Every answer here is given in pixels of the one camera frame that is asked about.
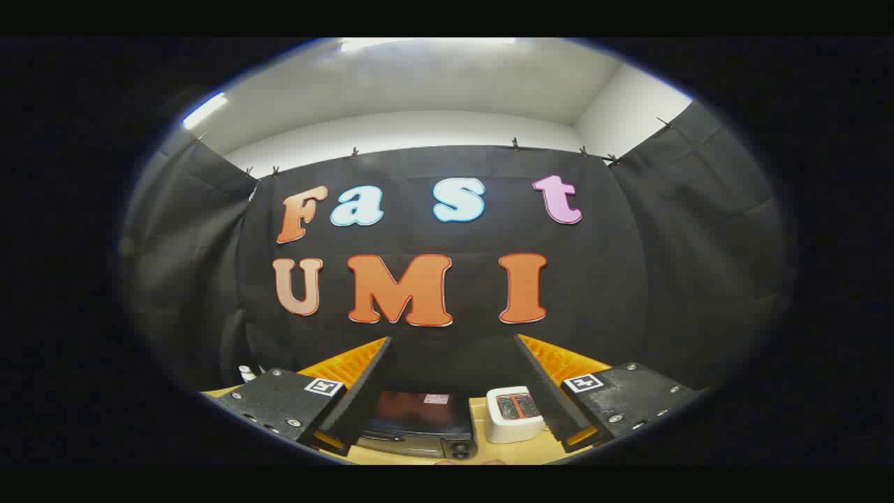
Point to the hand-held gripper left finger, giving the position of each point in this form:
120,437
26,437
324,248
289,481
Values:
360,398

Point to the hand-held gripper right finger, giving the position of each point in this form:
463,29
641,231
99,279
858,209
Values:
548,398

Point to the black toaster oven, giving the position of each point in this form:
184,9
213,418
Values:
419,416

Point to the white pop-up toaster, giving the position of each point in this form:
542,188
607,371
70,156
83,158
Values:
506,426

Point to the white bottle with green label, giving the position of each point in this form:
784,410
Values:
246,374

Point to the ceiling light panel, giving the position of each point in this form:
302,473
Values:
419,44
204,110

